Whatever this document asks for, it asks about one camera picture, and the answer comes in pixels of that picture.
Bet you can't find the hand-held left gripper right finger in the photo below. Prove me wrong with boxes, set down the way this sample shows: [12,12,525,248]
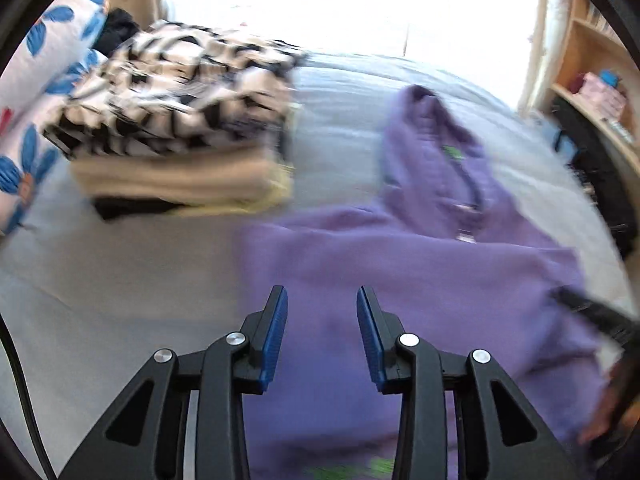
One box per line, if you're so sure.
[356,286,598,480]

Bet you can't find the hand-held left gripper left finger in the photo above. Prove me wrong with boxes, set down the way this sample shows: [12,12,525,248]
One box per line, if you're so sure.
[59,285,290,480]

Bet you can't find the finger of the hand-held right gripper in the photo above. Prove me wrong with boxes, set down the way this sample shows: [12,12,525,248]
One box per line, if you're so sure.
[552,287,640,348]
[577,352,640,448]

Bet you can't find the purple zip hoodie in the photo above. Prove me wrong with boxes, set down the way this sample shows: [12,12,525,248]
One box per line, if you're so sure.
[239,85,613,480]

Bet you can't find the pale yellow folded cloth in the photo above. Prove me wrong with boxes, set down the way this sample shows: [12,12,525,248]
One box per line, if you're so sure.
[170,160,301,218]

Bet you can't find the cream folded cloth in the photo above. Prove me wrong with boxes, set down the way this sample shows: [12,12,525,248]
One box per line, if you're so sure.
[70,140,293,206]

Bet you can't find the pink drawer organizer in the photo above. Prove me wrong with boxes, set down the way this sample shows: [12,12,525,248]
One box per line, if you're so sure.
[575,72,628,116]

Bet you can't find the wooden shelf unit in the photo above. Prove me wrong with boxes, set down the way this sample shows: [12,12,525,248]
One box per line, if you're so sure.
[547,0,640,176]

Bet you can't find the black and white printed folded cloth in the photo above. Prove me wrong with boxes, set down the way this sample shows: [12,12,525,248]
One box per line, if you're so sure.
[42,20,308,161]

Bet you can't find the dark crumpled cloth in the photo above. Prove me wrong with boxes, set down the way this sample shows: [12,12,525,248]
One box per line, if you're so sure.
[97,7,141,56]

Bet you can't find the blue floral pillows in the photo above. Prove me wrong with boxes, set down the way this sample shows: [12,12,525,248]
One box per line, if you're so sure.
[0,0,113,236]

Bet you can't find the black cable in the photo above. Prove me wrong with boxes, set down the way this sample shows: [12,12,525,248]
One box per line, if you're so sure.
[0,310,58,480]

